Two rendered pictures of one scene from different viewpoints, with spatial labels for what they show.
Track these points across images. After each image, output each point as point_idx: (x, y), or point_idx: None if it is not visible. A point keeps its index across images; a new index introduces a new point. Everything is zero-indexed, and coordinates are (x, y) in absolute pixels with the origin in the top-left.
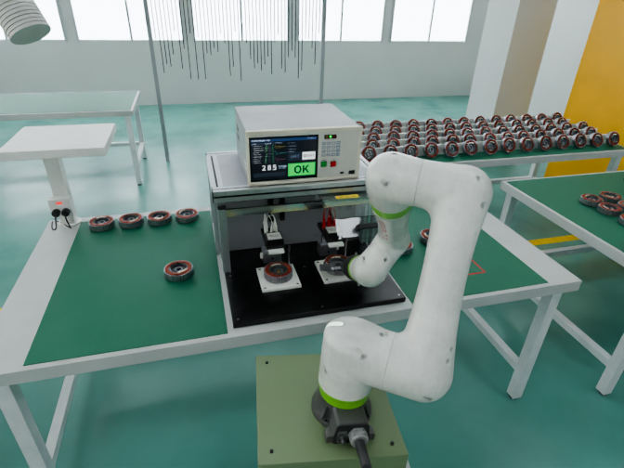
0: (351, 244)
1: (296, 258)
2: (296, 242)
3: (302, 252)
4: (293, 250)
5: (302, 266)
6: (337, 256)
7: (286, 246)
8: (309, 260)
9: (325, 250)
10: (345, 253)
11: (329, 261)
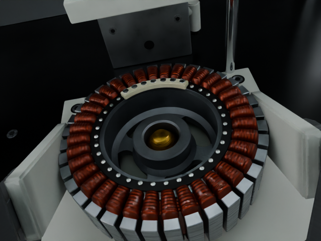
0: (264, 4)
1: (11, 84)
2: (57, 14)
3: (53, 50)
4: (28, 44)
5: (5, 129)
6: (166, 83)
7: (14, 31)
8: (58, 93)
9: (130, 38)
10: (231, 49)
11: (96, 126)
